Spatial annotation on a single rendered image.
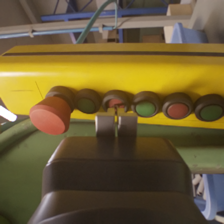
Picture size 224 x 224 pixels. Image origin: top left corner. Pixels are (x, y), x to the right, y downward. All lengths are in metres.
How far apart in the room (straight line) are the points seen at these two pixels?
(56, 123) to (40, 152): 0.08
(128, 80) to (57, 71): 0.07
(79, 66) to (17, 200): 0.17
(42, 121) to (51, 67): 0.05
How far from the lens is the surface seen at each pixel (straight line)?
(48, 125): 0.16
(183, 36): 0.58
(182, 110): 0.16
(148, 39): 6.35
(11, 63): 0.21
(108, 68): 0.16
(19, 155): 0.24
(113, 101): 0.16
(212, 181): 0.41
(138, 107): 0.16
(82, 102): 0.17
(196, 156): 0.19
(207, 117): 0.18
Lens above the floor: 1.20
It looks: 6 degrees up
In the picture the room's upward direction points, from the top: 90 degrees counter-clockwise
